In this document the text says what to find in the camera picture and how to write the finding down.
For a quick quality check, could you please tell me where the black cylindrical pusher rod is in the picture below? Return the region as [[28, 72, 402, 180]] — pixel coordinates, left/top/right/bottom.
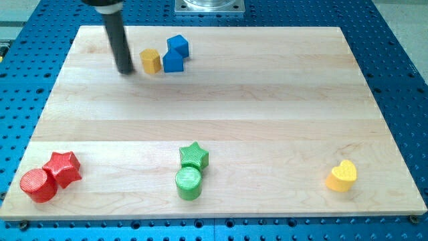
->
[[102, 11, 134, 74]]

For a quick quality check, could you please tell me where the yellow hexagon block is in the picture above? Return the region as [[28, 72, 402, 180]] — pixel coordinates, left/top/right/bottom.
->
[[139, 49, 161, 74]]

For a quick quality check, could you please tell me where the yellow heart block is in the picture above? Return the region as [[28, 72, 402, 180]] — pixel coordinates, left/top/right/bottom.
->
[[325, 159, 358, 192]]

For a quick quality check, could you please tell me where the blue cube block rear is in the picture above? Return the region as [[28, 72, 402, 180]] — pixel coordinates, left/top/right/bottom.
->
[[167, 35, 189, 58]]

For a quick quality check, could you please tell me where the blue cube block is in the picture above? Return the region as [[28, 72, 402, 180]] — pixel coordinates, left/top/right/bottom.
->
[[163, 49, 184, 73], [167, 35, 189, 58]]

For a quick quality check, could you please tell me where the blue cube block front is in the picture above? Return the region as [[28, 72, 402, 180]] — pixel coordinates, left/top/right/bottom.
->
[[163, 49, 184, 73]]

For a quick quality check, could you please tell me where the blue perforated table plate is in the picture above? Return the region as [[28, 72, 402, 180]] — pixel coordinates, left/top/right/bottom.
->
[[1, 1, 427, 240]]

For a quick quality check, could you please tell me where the wooden board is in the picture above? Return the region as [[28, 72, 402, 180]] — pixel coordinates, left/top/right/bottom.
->
[[1, 25, 427, 220]]

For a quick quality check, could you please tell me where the red star block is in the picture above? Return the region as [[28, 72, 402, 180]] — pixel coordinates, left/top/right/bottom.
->
[[42, 151, 82, 189]]

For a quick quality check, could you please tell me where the green star block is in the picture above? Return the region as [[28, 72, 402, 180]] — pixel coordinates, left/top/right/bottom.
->
[[179, 142, 209, 173]]

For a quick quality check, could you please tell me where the green cylinder block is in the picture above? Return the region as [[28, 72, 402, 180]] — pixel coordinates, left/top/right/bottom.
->
[[175, 167, 203, 201]]

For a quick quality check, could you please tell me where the red cylinder block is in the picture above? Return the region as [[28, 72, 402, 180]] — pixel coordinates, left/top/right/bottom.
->
[[19, 169, 58, 203]]

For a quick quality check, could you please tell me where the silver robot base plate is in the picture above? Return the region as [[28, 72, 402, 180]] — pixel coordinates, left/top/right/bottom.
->
[[175, 0, 245, 13]]

